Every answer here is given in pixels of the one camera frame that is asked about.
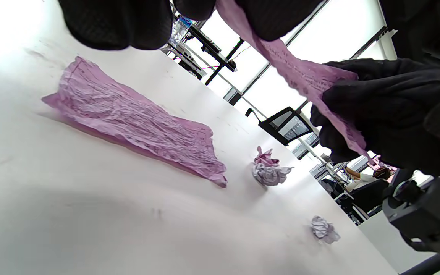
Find person's right hand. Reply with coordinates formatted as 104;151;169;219
310;58;440;177

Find person's left hand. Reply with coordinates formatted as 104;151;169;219
58;0;324;51

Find pink paper invoice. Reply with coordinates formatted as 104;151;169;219
42;56;228;188
216;0;375;163
254;146;280;167

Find white paper invoice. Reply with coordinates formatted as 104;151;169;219
252;162;294;187
311;215;341;245

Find clear plastic water bottle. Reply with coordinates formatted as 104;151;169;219
168;15;194;47

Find black keyboard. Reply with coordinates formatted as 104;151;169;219
192;26;223;55

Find black standing desk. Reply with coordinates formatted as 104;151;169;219
185;24;246;87

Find black mesh office chair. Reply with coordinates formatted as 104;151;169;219
245;107;314;147

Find brown side table white frame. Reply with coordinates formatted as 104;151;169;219
161;41;208;80

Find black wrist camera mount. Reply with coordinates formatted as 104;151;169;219
382;168;440;264

